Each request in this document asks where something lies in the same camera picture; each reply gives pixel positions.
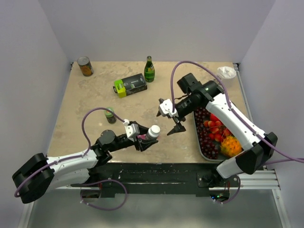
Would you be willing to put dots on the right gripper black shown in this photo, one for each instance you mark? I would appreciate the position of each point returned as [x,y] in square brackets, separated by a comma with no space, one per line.
[178,128]

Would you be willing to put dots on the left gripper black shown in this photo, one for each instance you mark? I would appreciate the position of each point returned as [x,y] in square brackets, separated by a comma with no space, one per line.
[143,144]

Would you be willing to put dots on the grey pill bottle white cap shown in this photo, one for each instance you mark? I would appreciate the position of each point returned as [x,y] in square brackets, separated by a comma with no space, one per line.
[153,132]

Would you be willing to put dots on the pink weekly pill organizer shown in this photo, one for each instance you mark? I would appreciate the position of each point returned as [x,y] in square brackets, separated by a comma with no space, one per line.
[147,137]

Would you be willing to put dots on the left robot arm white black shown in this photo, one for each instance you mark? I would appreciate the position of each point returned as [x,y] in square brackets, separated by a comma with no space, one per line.
[42,173]

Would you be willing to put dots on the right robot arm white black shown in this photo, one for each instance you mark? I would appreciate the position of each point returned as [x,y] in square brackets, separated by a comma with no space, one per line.
[256,144]

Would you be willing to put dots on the green lid small jar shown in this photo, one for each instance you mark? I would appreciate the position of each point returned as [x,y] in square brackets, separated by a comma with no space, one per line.
[109,114]

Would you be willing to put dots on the red round fruit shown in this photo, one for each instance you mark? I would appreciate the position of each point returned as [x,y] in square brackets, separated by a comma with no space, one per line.
[213,118]

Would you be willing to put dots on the red apples cluster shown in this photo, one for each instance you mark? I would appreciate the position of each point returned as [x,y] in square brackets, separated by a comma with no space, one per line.
[216,130]

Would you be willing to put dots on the red grape bunch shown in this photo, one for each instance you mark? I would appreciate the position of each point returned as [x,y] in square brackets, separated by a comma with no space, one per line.
[207,146]

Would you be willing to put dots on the green glass bottle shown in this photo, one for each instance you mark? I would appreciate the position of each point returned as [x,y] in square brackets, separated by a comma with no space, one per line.
[149,70]

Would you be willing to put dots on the grey fruit tray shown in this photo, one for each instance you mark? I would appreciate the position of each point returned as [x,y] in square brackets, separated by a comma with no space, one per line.
[216,141]

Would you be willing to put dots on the green black product box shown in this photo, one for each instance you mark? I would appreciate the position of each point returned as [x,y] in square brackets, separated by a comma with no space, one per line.
[130,85]

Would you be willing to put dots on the yellow orange dragon fruit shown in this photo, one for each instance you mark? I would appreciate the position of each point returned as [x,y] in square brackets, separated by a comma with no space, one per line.
[230,146]

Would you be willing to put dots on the white paper bag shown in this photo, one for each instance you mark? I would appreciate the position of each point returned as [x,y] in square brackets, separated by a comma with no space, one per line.
[226,74]

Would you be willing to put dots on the tin can fruit label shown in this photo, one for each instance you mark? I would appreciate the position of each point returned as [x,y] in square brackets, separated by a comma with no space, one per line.
[85,66]

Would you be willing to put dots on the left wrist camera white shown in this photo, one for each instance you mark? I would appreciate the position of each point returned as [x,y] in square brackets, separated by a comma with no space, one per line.
[131,130]

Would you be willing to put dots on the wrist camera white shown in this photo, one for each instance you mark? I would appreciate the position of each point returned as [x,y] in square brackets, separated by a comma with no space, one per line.
[131,130]
[167,108]

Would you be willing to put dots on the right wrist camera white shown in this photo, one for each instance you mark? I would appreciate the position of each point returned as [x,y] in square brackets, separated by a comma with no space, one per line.
[167,108]

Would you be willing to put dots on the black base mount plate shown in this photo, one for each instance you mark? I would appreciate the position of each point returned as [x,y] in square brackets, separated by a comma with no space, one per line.
[113,172]

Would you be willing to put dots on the aluminium frame rail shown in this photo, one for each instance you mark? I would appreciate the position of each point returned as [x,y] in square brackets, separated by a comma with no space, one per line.
[260,180]

